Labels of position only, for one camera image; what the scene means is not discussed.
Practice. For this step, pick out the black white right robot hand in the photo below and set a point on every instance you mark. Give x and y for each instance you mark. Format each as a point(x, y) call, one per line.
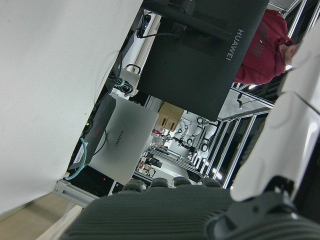
point(175, 215)

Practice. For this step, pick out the cardboard box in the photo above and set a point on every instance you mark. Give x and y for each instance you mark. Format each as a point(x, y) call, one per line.
point(170, 113)

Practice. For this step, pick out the white paper bag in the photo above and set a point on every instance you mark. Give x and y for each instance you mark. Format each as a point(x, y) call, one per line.
point(130, 80)

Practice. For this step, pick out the black Huawei monitor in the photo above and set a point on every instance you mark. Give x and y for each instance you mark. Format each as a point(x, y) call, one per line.
point(190, 70)

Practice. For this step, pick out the person in red hoodie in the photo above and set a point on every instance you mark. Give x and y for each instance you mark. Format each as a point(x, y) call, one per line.
point(265, 50)

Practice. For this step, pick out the aluminium frame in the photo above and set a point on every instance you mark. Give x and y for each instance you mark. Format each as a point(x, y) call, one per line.
point(232, 140)

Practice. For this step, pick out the aluminium table frame corner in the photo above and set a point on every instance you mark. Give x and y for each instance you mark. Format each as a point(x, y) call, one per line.
point(72, 192)

